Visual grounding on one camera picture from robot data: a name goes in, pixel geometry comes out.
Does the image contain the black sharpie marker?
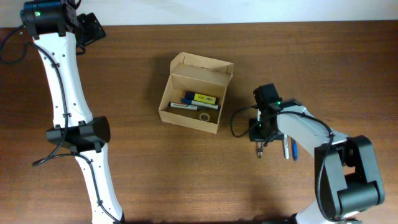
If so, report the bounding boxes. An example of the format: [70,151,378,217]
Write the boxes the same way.
[283,134,289,159]

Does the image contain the yellow tape roll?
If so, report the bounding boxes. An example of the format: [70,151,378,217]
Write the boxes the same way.
[199,113,210,122]

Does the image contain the yellow highlighter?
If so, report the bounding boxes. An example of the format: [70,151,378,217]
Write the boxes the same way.
[185,91,218,105]

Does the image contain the black whiteboard marker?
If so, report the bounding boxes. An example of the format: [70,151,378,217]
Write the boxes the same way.
[169,103,209,111]

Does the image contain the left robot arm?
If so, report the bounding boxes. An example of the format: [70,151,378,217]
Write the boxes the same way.
[20,1,125,223]

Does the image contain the blue gel pen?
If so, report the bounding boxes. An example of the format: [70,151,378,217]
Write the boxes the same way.
[292,139,298,161]

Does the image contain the black pen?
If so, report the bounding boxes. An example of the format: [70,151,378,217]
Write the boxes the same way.
[256,108,264,159]

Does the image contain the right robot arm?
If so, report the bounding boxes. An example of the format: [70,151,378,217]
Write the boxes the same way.
[249,84,385,223]

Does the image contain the blue whiteboard marker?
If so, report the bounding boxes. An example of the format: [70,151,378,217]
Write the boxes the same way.
[181,98,221,110]

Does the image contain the brown cardboard box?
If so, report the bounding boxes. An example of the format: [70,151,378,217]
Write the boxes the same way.
[159,52,234,134]

